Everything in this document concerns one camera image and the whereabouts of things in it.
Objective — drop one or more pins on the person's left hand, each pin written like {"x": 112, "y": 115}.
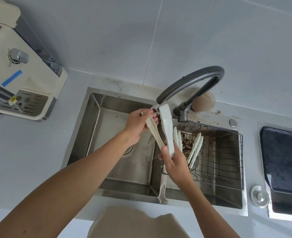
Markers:
{"x": 135, "y": 123}

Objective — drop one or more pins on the person's right hand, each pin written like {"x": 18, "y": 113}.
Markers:
{"x": 176, "y": 166}

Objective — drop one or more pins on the person's right thumb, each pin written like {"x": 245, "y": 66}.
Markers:
{"x": 163, "y": 152}

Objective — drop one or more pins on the person's left thumb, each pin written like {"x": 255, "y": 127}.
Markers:
{"x": 144, "y": 128}

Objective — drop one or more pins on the white plastic kitchen tongs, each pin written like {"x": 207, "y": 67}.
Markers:
{"x": 175, "y": 137}
{"x": 196, "y": 147}
{"x": 162, "y": 190}
{"x": 167, "y": 131}

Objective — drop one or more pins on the person's left forearm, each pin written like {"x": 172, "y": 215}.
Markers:
{"x": 61, "y": 190}

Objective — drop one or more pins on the person's right forearm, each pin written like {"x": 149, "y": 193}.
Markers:
{"x": 205, "y": 210}

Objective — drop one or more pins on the round sink drain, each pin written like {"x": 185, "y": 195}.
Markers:
{"x": 128, "y": 149}

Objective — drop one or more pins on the stainless steel double sink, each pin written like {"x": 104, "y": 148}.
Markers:
{"x": 116, "y": 136}

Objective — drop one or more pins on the round brown sink plug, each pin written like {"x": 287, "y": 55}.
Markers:
{"x": 203, "y": 102}

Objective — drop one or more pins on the grey curved sink faucet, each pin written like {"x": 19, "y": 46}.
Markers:
{"x": 193, "y": 79}

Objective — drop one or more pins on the small round metal button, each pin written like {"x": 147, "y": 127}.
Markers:
{"x": 233, "y": 122}

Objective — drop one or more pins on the person's beige garment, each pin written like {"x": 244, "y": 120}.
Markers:
{"x": 133, "y": 223}

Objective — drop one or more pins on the grey dispenser drip tray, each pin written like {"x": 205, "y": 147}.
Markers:
{"x": 28, "y": 99}

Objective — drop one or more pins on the black glass cooktop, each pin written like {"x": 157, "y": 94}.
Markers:
{"x": 283, "y": 159}

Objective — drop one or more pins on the cream countertop water dispenser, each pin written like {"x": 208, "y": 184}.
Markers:
{"x": 19, "y": 69}

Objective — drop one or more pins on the blue tape strip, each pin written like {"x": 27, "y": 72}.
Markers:
{"x": 11, "y": 78}

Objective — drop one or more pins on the chrome dispenser knob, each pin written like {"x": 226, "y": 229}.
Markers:
{"x": 18, "y": 56}

